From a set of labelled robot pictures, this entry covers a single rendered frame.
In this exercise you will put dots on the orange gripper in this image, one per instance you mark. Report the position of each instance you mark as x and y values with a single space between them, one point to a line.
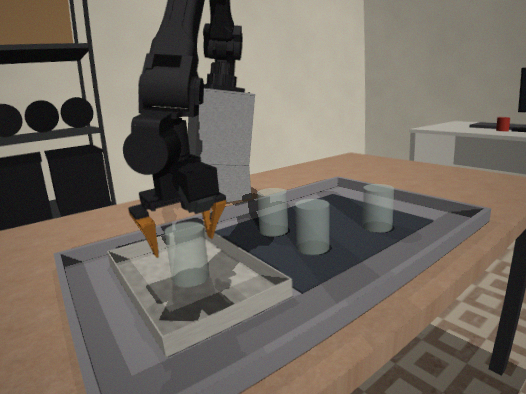
140 214

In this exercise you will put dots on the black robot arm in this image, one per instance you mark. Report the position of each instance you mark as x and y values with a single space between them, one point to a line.
158 134

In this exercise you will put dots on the clear glass jar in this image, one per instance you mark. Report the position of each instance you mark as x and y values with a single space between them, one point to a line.
312 226
272 211
378 202
187 253

